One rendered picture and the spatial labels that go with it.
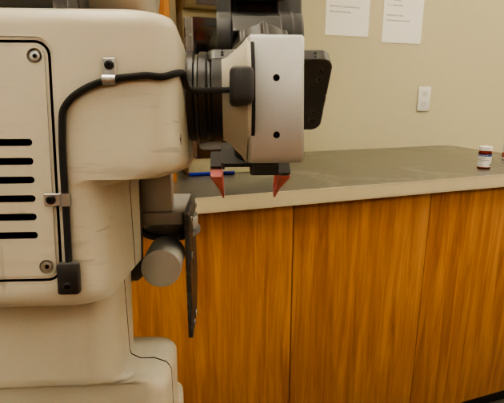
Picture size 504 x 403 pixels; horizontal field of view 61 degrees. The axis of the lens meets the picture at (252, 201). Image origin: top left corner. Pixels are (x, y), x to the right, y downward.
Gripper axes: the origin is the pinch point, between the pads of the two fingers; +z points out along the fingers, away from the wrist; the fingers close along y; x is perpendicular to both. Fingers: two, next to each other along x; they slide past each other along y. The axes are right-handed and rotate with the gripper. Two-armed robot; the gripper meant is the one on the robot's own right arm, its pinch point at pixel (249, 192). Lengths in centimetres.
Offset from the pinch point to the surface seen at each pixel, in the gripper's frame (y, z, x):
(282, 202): -10.0, 19.3, -19.0
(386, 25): -67, 11, -126
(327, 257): -23.9, 38.5, -17.0
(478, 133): -124, 61, -119
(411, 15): -79, 8, -131
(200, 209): 10.6, 16.6, -13.9
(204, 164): 11, 25, -44
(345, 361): -31, 71, -3
